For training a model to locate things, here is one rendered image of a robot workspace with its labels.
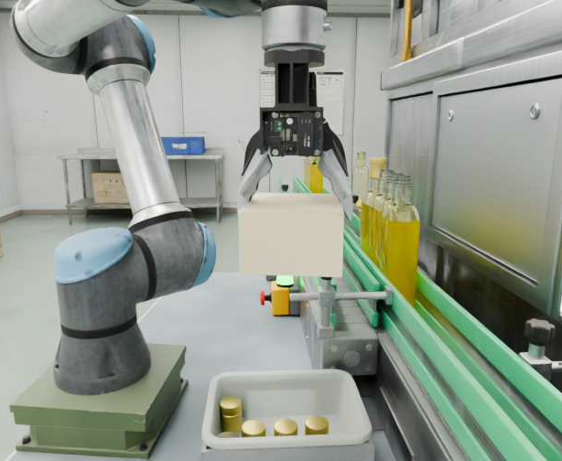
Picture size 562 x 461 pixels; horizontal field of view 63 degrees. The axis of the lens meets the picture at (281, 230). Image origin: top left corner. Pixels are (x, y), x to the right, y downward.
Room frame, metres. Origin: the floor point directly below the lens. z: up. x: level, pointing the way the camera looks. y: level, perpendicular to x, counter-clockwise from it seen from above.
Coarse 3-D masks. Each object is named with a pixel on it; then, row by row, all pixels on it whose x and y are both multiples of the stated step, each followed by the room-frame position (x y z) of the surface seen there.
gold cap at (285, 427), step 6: (282, 420) 0.59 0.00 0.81; (288, 420) 0.59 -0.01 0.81; (276, 426) 0.57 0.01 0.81; (282, 426) 0.57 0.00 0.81; (288, 426) 0.57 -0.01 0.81; (294, 426) 0.57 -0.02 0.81; (276, 432) 0.56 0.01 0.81; (282, 432) 0.56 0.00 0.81; (288, 432) 0.56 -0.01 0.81; (294, 432) 0.56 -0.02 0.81
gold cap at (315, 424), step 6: (306, 420) 0.59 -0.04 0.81; (312, 420) 0.59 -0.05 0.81; (318, 420) 0.59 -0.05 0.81; (324, 420) 0.59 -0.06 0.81; (306, 426) 0.58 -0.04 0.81; (312, 426) 0.57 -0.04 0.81; (318, 426) 0.57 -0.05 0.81; (324, 426) 0.57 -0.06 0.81; (306, 432) 0.58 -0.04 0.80; (312, 432) 0.57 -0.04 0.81; (318, 432) 0.57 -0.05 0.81; (324, 432) 0.57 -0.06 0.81
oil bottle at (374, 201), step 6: (372, 198) 0.94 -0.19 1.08; (378, 198) 0.91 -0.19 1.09; (372, 204) 0.93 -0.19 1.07; (378, 204) 0.91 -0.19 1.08; (372, 210) 0.93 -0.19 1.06; (372, 216) 0.92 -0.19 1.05; (372, 222) 0.92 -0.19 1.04; (372, 228) 0.92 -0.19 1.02; (372, 234) 0.92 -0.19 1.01; (372, 240) 0.91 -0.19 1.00; (372, 246) 0.91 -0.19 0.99; (372, 252) 0.91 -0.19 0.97; (372, 258) 0.91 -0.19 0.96
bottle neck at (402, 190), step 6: (396, 180) 0.81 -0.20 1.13; (402, 180) 0.80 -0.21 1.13; (408, 180) 0.81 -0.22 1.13; (396, 186) 0.81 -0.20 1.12; (402, 186) 0.80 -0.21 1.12; (408, 186) 0.81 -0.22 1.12; (396, 192) 0.81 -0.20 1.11; (402, 192) 0.80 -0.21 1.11; (408, 192) 0.81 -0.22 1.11; (396, 198) 0.81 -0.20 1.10; (402, 198) 0.80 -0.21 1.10; (408, 198) 0.81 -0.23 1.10
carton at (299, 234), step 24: (240, 216) 0.52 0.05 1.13; (264, 216) 0.52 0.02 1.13; (288, 216) 0.51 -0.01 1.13; (312, 216) 0.51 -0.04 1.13; (336, 216) 0.51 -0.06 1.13; (240, 240) 0.52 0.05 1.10; (264, 240) 0.52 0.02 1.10; (288, 240) 0.51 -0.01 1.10; (312, 240) 0.51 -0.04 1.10; (336, 240) 0.51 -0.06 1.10; (240, 264) 0.52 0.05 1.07; (264, 264) 0.52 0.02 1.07; (288, 264) 0.51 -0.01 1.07; (312, 264) 0.51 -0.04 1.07; (336, 264) 0.51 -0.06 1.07
